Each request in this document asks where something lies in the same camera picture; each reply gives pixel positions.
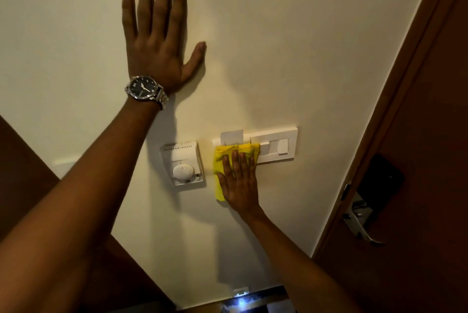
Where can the person's right hand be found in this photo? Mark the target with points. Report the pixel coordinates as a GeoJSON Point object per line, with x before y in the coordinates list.
{"type": "Point", "coordinates": [239, 185]}

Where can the person's left hand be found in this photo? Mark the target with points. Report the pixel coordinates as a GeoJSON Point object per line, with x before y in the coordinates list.
{"type": "Point", "coordinates": [157, 49]}

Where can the person's left middle finger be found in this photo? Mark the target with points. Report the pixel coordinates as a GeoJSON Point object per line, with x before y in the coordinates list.
{"type": "Point", "coordinates": [162, 0]}

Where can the person's right thumb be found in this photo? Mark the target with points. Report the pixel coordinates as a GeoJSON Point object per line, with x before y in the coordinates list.
{"type": "Point", "coordinates": [222, 183]}

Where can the person's left little finger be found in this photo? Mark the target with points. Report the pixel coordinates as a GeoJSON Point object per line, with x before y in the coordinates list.
{"type": "Point", "coordinates": [128, 13]}

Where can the person's right middle finger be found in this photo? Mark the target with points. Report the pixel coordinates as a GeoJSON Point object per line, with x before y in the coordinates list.
{"type": "Point", "coordinates": [236, 163]}

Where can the person's left thumb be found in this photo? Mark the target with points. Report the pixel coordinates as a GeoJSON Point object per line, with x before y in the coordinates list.
{"type": "Point", "coordinates": [195, 59]}

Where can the yellow cleaning cloth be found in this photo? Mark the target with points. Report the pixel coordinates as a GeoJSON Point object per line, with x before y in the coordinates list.
{"type": "Point", "coordinates": [223, 159]}

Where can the person's right forearm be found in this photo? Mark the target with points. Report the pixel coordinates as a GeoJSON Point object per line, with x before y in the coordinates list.
{"type": "Point", "coordinates": [296, 265]}

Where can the person's left forearm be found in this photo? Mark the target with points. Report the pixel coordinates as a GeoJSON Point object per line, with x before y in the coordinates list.
{"type": "Point", "coordinates": [69, 199]}

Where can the white thermostat with round dial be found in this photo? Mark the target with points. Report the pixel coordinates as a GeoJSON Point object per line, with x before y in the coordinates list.
{"type": "Point", "coordinates": [182, 163]}

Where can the silver wristwatch with dark dial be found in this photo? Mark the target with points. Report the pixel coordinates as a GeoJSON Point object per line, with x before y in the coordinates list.
{"type": "Point", "coordinates": [147, 89]}

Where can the black electronic door lock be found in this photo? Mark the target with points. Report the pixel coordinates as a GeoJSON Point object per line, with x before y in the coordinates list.
{"type": "Point", "coordinates": [380, 185]}

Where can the brown wooden headboard panel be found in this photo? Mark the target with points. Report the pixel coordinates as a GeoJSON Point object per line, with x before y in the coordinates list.
{"type": "Point", "coordinates": [73, 221]}

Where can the brown wooden door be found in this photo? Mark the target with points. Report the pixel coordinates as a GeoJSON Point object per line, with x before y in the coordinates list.
{"type": "Point", "coordinates": [413, 163]}

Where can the white wall switch plate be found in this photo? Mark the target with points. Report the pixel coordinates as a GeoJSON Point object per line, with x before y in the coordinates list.
{"type": "Point", "coordinates": [272, 144]}

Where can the brown wooden door frame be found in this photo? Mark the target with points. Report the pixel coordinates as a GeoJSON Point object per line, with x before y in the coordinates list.
{"type": "Point", "coordinates": [387, 90]}

